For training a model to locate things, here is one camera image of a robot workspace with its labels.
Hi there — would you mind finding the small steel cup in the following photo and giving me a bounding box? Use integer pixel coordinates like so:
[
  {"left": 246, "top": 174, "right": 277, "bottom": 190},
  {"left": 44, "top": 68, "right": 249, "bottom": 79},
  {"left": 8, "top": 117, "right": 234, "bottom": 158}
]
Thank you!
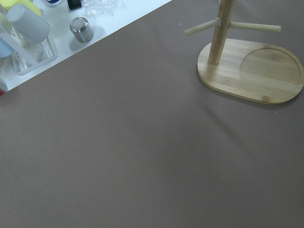
[{"left": 69, "top": 17, "right": 94, "bottom": 43}]

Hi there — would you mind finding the clear cup tray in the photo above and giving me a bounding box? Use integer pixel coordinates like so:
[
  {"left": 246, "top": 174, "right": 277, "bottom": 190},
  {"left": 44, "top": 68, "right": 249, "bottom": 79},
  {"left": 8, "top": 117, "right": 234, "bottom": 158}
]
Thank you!
[{"left": 0, "top": 27, "right": 58, "bottom": 76}]

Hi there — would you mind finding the white side table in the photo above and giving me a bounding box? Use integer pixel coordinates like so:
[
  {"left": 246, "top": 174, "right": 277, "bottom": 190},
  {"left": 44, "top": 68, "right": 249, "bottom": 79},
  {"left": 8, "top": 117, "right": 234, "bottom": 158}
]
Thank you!
[{"left": 0, "top": 0, "right": 165, "bottom": 94}]

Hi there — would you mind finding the grey plastic cup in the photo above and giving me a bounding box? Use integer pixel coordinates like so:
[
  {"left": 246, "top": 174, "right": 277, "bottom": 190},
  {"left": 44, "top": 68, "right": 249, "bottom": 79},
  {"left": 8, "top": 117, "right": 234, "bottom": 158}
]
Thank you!
[{"left": 7, "top": 4, "right": 50, "bottom": 44}]

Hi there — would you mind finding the yellow plastic cup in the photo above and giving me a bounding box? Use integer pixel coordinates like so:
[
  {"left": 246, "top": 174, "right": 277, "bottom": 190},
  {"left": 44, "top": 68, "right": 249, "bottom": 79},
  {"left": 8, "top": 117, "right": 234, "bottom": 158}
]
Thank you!
[{"left": 0, "top": 0, "right": 41, "bottom": 16}]

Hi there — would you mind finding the wooden cup storage rack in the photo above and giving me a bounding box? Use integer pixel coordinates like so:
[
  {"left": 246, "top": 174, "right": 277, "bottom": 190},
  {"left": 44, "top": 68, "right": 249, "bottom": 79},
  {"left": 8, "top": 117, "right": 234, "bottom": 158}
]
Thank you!
[{"left": 183, "top": 0, "right": 304, "bottom": 105}]

